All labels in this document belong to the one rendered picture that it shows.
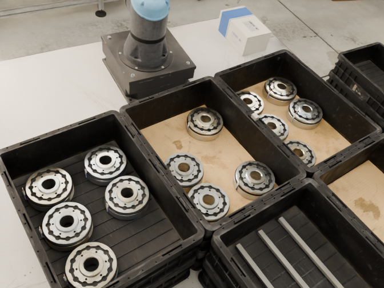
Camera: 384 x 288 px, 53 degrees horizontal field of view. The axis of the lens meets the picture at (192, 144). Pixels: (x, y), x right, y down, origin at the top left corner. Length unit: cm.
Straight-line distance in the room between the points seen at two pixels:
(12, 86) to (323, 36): 248
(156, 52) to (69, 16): 180
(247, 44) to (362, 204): 79
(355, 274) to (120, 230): 54
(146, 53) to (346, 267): 84
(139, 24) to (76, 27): 170
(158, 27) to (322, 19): 243
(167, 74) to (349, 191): 67
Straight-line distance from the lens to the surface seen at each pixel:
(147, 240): 89
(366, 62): 226
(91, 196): 95
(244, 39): 157
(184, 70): 133
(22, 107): 135
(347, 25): 358
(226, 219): 82
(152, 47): 128
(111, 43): 139
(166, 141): 105
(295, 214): 100
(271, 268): 92
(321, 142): 118
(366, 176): 117
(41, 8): 288
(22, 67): 149
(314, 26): 340
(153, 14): 120
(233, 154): 106
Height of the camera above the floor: 163
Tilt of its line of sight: 50 degrees down
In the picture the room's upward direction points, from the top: 12 degrees clockwise
